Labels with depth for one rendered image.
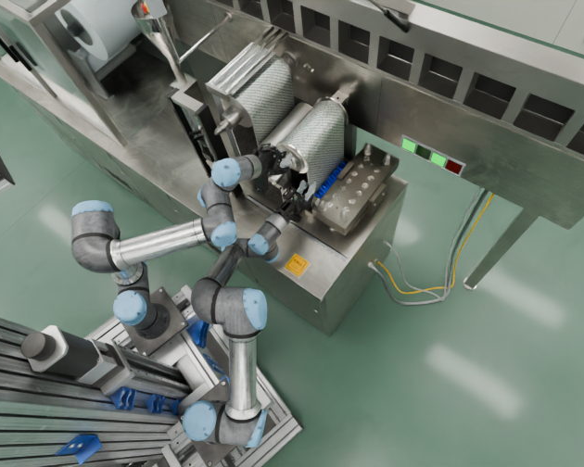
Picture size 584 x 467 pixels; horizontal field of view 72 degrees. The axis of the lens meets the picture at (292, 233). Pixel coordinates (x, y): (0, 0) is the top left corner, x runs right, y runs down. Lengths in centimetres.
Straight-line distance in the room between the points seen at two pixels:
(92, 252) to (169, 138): 105
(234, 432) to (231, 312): 41
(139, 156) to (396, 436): 197
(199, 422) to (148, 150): 133
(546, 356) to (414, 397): 77
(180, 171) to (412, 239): 153
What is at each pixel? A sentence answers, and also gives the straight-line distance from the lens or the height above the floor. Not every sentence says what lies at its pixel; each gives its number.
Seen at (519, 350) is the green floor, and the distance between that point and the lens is 265.
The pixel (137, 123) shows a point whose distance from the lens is 225.
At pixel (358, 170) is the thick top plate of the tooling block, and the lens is 169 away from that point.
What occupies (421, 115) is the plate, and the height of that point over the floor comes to 135.
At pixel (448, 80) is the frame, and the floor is 146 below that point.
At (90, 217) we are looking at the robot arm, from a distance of 132.
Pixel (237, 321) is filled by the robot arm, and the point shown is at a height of 129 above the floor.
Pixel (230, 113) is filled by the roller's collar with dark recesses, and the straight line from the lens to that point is 150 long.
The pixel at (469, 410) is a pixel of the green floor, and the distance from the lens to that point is 251.
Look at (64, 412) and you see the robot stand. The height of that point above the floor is 145.
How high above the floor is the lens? 241
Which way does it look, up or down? 63 degrees down
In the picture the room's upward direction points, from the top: 14 degrees counter-clockwise
